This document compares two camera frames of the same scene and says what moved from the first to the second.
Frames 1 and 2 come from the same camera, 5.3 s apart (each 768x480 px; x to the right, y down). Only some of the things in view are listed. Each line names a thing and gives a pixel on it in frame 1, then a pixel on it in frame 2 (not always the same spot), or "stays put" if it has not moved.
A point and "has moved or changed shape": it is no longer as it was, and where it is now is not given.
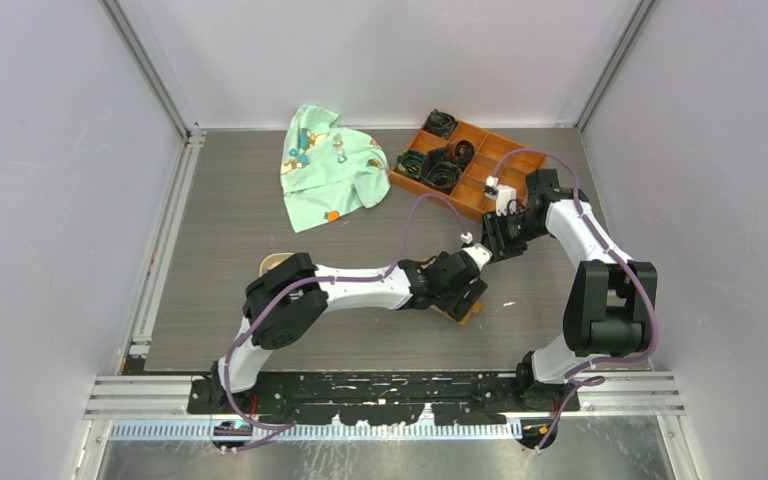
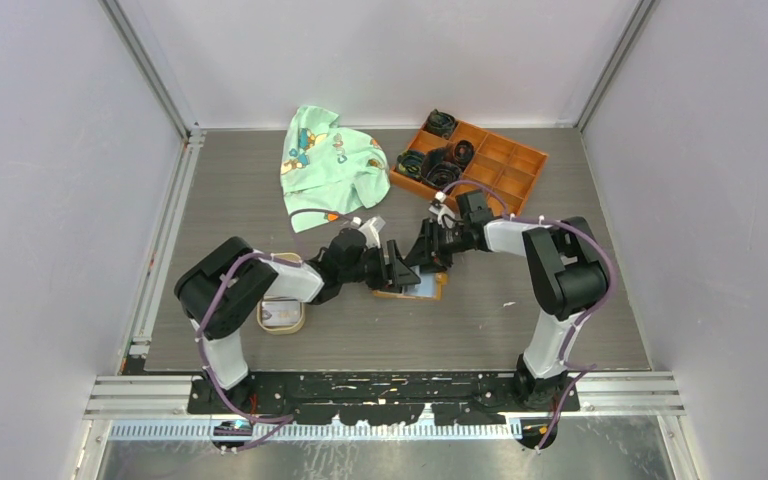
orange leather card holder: (474, 310) has moved or changed shape
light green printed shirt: (328, 172) stays put
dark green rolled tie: (440, 123) stays put
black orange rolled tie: (463, 153) stays put
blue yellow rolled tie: (409, 163) stays put
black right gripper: (494, 239) -> (430, 256)
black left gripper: (465, 300) -> (396, 274)
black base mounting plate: (384, 399) stays put
